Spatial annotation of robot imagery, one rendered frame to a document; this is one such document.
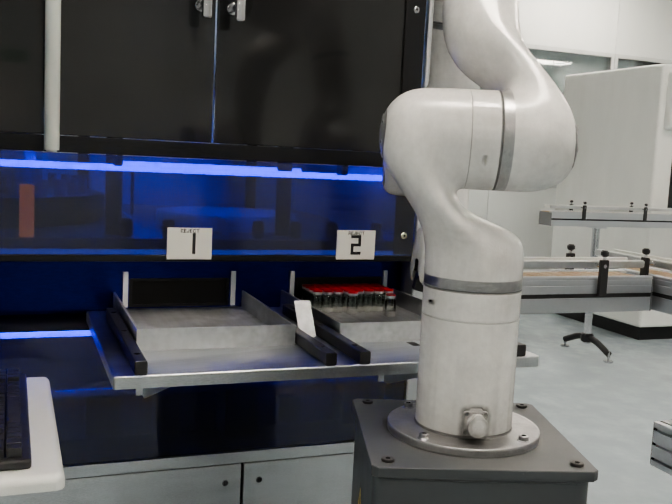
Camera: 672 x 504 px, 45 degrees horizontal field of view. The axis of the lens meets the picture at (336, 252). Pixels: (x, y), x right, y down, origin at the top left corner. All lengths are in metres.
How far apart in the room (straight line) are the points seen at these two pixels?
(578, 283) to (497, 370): 1.12
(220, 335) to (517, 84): 0.63
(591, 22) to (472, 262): 6.94
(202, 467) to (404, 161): 0.92
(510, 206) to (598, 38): 1.71
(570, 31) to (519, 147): 6.76
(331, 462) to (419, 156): 0.96
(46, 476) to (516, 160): 0.66
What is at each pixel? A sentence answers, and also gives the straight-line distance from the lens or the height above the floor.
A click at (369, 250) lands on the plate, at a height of 1.01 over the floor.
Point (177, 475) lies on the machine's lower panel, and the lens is 1.68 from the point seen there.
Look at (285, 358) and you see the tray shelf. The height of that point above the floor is 0.88.
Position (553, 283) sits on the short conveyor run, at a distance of 2.06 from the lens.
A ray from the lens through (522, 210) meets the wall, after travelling 7.42.
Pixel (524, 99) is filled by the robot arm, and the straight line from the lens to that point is 0.99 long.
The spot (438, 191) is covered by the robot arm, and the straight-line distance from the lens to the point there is 0.95.
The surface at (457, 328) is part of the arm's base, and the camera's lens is 0.98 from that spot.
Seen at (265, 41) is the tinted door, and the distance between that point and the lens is 1.62.
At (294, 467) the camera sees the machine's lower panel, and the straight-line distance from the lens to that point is 1.74.
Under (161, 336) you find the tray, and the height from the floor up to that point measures 0.90.
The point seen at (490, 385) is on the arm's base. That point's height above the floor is 0.94.
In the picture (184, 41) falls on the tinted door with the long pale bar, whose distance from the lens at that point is 1.58.
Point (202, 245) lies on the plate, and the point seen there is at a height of 1.02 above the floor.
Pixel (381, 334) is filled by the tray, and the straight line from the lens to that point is 1.43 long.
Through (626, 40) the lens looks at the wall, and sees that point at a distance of 8.08.
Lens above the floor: 1.19
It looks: 7 degrees down
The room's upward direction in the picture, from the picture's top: 3 degrees clockwise
